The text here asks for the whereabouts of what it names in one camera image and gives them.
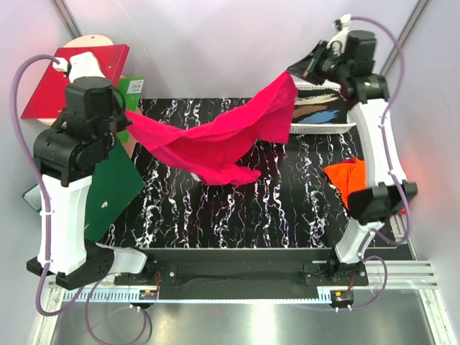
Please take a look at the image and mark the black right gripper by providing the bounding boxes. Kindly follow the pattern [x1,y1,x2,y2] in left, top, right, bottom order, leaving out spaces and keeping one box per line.
[287,40,351,86]

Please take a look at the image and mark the magenta pink t shirt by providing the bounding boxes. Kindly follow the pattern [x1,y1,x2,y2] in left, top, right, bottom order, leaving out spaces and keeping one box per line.
[126,72,298,185]

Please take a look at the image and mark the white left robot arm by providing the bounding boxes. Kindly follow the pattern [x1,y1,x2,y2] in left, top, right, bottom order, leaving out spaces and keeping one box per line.
[27,54,155,290]

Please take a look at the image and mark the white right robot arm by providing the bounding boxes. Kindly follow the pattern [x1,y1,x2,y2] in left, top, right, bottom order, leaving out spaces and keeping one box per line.
[287,14,418,285]

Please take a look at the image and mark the light green folder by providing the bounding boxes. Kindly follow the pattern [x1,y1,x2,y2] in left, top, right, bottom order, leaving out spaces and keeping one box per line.
[118,76,144,147]

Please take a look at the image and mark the white plastic basket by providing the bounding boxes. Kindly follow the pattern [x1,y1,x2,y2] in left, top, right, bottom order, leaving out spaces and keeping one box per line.
[290,80,356,134]

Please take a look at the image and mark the black printed t shirt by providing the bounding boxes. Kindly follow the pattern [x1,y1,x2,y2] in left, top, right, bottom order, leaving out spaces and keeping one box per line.
[292,89,347,124]

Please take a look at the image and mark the pink wooden stool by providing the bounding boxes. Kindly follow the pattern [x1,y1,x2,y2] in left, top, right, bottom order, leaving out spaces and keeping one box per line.
[35,32,144,156]

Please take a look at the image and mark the orange folded t shirt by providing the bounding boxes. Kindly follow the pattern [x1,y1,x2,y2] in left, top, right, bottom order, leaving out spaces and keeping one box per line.
[322,156,407,216]

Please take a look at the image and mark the red ring binder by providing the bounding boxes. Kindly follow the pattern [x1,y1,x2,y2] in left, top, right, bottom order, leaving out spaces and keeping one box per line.
[21,45,129,119]

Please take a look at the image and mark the dark green ring binder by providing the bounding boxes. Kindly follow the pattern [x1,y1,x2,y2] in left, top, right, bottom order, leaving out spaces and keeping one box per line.
[22,136,147,244]

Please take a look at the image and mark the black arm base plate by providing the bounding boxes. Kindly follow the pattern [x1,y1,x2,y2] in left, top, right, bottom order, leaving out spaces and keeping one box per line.
[113,260,367,288]

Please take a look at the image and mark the aluminium frame rail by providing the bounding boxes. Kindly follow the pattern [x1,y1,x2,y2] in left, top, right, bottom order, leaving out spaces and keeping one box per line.
[49,260,437,304]

